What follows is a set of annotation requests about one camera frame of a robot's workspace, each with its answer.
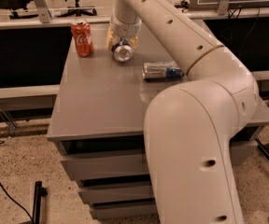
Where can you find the red coca-cola can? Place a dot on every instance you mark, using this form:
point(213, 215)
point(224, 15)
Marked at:
point(82, 34)

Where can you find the grey drawer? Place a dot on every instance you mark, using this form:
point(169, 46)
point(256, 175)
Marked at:
point(119, 192)
point(125, 156)
point(114, 210)

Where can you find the grey metal railing frame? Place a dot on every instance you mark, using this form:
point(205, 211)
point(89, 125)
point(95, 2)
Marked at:
point(47, 17)

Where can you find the blue pepsi can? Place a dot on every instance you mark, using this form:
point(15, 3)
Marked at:
point(122, 51)

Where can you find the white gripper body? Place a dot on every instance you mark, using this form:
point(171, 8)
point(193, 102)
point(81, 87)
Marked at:
point(124, 28)

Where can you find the silver blue red bull can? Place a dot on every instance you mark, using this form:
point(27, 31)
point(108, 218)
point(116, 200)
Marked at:
point(161, 70)

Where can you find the grey drawer cabinet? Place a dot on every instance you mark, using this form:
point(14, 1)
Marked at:
point(100, 98)

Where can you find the black stand foot left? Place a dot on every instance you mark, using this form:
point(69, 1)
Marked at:
point(40, 192)

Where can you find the middle grey drawer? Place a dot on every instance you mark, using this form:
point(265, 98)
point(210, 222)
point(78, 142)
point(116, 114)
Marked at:
point(119, 192)

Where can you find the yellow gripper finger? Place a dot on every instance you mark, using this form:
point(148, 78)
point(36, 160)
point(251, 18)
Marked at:
point(111, 39)
point(133, 42)

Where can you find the top grey drawer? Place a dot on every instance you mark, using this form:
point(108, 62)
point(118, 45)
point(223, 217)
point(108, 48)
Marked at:
point(125, 156)

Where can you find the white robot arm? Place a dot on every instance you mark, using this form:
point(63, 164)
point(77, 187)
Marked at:
point(188, 127)

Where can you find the bottom grey drawer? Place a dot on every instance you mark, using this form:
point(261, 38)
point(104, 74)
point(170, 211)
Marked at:
point(114, 210)

